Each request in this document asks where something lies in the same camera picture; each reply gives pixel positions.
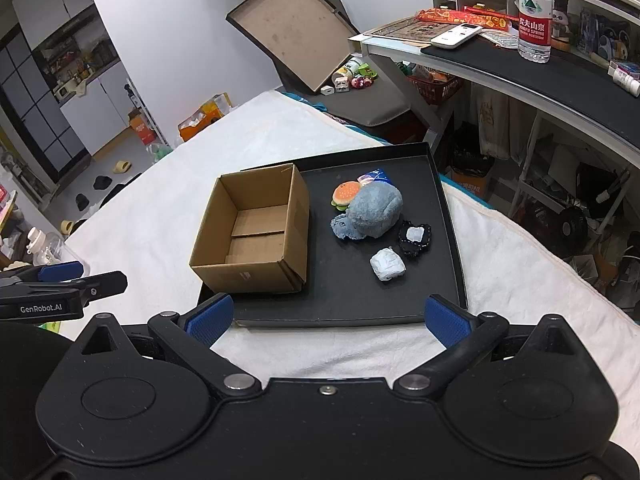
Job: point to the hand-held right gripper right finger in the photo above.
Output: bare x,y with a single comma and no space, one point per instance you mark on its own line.
447,322

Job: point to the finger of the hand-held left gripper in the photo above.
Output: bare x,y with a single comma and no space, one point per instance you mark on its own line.
100,285
60,271

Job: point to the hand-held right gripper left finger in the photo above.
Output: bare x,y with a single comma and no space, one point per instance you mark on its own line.
210,317

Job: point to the white soft wad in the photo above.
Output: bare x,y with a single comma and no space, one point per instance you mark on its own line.
386,265

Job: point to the brown cardboard box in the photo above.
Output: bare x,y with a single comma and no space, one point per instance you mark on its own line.
250,240

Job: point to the black plush with white patch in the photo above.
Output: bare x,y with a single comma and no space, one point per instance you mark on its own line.
415,236

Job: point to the black tray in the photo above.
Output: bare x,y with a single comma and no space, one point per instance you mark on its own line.
350,290

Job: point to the grey-blue fluffy plush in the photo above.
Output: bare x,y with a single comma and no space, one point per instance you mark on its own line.
375,210

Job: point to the blue tissue packet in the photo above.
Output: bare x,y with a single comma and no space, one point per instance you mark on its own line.
377,176

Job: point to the burger plush toy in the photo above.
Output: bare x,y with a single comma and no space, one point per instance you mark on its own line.
345,192

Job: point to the black slipper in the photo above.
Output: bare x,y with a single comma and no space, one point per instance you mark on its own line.
102,181

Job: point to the beige slipper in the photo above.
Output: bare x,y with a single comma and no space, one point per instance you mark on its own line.
121,166

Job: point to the orange cardboard box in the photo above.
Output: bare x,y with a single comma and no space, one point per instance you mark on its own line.
467,184

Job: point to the black fan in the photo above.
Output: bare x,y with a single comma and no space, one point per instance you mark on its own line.
570,227

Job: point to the red box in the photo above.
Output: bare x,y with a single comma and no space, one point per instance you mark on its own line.
145,132

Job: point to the white cabinet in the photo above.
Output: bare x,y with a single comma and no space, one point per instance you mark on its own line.
105,95

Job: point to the orange carton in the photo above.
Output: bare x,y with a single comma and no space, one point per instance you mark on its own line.
205,117

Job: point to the white tote bag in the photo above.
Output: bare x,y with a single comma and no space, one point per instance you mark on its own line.
492,120

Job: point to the red plastic basket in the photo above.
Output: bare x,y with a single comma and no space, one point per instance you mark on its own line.
435,87

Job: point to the pink toy figure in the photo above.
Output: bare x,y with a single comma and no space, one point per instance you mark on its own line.
361,82

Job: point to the white charger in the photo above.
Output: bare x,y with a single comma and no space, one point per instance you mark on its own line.
328,91

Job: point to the black desk mat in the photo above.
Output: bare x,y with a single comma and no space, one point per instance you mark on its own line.
540,80

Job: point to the white robot toy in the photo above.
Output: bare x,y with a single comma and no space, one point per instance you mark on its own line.
342,83

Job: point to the green toy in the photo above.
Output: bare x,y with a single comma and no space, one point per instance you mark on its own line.
368,68

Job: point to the green and white can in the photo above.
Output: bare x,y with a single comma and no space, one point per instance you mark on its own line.
350,67

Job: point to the white remote control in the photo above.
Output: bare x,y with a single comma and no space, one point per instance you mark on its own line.
457,35

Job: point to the clear plastic bag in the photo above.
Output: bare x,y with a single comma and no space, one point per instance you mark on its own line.
500,39

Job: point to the brown patterned board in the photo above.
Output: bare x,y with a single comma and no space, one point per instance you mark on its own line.
400,30

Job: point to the small white bottle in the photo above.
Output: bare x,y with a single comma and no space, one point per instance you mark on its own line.
625,79

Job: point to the long red packet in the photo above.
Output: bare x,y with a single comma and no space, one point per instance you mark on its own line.
460,17

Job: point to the panda figure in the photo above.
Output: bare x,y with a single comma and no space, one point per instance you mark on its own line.
562,20

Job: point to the clear water bottle red label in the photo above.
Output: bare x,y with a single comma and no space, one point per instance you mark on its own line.
535,10

